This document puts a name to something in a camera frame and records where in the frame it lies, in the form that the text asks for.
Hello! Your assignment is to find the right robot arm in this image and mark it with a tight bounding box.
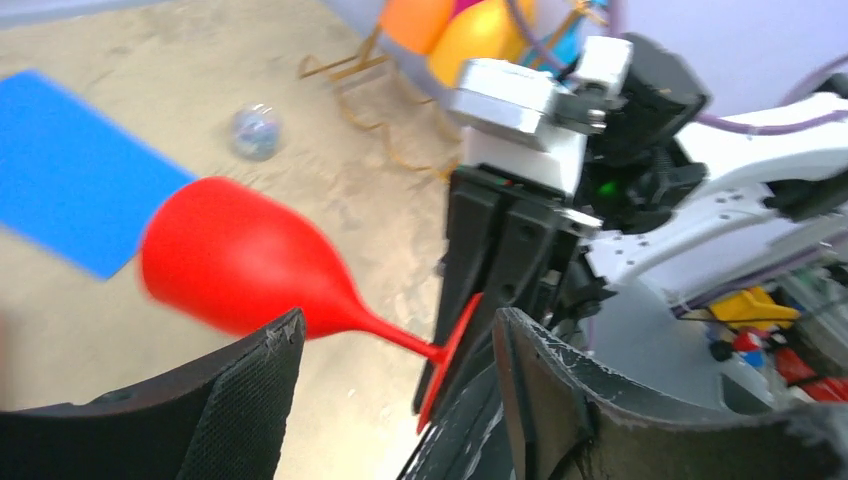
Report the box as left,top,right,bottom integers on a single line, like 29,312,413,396
414,33,847,421

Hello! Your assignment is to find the orange wine glass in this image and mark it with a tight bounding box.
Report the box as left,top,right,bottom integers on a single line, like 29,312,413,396
378,0,455,55

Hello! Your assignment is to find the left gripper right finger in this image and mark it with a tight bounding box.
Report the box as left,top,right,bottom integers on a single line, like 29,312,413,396
492,309,847,479

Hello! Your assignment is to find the blue rectangular card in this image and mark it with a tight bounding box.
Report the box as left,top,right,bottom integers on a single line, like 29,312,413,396
1,70,196,280

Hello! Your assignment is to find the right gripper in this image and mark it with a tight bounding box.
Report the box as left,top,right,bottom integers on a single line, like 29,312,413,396
412,127,603,414

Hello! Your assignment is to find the yellow-orange wine glass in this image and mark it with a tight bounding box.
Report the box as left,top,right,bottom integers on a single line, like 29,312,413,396
427,0,527,88

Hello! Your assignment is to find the red wine glass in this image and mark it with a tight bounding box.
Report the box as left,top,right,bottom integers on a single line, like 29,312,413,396
140,177,482,430

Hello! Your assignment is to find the small clear glitter ball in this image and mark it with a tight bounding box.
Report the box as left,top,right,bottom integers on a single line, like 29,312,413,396
229,103,282,161

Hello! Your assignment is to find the teal wine glass front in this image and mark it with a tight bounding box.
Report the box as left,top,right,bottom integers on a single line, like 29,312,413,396
544,0,607,66

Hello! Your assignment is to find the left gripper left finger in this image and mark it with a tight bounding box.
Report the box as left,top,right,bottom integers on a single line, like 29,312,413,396
1,309,305,479

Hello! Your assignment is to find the gold wire glass rack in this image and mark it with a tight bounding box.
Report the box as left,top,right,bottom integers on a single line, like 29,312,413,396
297,1,573,183

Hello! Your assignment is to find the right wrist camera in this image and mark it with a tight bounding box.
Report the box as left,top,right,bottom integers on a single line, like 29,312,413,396
447,36,633,151

